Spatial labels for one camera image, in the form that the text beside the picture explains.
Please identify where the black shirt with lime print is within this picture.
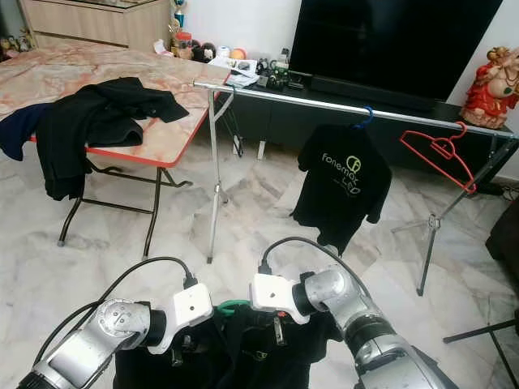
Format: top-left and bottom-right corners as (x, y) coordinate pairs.
(114, 304), (343, 389)

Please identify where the green plastic hanger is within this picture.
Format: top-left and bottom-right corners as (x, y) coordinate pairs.
(215, 298), (252, 315)

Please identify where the black polo shirt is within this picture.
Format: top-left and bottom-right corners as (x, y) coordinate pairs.
(36, 77), (191, 201)

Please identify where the blue plastic hanger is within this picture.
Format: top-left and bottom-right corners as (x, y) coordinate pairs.
(353, 105), (375, 130)

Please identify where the red plastic hanger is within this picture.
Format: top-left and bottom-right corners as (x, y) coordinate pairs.
(400, 122), (479, 194)

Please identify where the black Fonemat logo shirt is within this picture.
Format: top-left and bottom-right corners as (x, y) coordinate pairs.
(292, 123), (392, 256)

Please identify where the black metal stand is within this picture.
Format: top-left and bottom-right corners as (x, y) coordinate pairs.
(442, 318), (519, 386)

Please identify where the black TV cabinet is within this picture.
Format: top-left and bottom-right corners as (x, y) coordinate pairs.
(207, 69), (519, 195)

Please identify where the silver clothes rack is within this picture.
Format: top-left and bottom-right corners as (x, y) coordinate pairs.
(193, 79), (519, 297)

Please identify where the black desk device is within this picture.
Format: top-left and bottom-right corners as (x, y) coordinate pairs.
(288, 71), (313, 88)

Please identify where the black soundbar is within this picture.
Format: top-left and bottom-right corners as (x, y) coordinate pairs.
(310, 75), (439, 112)

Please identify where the stack of white papers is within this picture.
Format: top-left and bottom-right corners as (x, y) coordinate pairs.
(207, 55), (260, 86)

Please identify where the navy blue garment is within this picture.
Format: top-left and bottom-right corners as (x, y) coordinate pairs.
(0, 101), (54, 161)

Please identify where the red-lidded jar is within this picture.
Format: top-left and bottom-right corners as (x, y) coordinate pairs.
(172, 31), (194, 59)

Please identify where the black television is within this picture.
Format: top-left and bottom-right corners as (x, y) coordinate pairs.
(290, 0), (505, 102)

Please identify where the red Buddha figurine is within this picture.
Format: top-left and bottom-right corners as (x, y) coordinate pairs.
(460, 45), (516, 130)

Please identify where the marble-top folding table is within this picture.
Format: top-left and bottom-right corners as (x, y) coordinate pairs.
(0, 41), (232, 260)

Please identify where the blue and gold trophy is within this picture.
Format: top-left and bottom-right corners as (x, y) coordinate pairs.
(170, 0), (187, 33)

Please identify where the wooden sideboard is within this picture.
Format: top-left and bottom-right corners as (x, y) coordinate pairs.
(20, 0), (175, 51)

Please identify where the dark glass display cabinet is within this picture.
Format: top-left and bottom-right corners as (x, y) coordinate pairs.
(0, 0), (37, 62)

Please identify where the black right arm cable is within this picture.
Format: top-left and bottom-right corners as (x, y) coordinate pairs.
(258, 237), (354, 284)

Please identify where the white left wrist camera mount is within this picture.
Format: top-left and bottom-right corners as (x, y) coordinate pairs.
(148, 282), (216, 355)

